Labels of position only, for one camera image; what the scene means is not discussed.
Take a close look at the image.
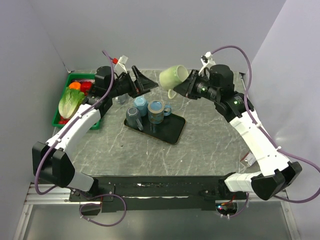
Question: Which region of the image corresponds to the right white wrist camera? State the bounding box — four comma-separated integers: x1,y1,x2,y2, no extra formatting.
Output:
198,51,216,76

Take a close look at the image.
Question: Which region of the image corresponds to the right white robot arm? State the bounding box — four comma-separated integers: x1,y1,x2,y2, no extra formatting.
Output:
173,64,302,201

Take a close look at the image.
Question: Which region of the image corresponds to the light blue hexagonal mug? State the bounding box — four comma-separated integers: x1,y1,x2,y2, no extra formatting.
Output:
133,96,148,117

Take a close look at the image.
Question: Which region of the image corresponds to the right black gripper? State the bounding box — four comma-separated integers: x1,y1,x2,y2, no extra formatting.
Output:
173,69,220,103

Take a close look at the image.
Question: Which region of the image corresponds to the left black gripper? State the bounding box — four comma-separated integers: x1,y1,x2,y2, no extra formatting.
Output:
108,65,159,99

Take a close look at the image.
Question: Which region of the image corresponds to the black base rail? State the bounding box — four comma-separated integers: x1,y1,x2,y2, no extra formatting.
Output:
69,175,246,213

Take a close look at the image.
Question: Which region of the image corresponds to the dark grey mug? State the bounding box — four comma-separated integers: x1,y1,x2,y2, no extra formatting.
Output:
125,106,144,131

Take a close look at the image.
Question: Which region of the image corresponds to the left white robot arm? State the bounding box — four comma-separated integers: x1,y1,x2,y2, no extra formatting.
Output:
32,66,159,201

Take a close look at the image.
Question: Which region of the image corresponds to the pale green mug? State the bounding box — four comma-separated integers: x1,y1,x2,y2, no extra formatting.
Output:
159,65,189,99

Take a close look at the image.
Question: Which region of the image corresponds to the toy cabbage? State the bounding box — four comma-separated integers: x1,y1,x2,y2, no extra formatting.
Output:
58,87,85,120

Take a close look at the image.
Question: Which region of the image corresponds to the blue mug tan rim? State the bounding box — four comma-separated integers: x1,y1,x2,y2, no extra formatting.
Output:
147,100,172,125

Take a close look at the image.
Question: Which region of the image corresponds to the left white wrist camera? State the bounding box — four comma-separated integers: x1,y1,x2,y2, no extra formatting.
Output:
112,55,129,75

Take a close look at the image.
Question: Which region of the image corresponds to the black serving tray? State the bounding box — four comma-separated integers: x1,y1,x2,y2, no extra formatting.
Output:
123,113,186,145

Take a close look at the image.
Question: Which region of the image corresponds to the white footed mug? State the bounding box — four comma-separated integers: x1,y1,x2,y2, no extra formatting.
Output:
115,94,127,105

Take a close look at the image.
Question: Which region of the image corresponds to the red toy chili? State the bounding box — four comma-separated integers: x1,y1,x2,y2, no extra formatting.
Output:
58,119,68,125

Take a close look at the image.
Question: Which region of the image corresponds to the red toy pepper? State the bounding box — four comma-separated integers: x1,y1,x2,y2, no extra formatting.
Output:
80,81,93,96

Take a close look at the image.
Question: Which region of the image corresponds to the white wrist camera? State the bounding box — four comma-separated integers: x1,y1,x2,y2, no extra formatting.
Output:
198,51,216,76
112,55,129,75

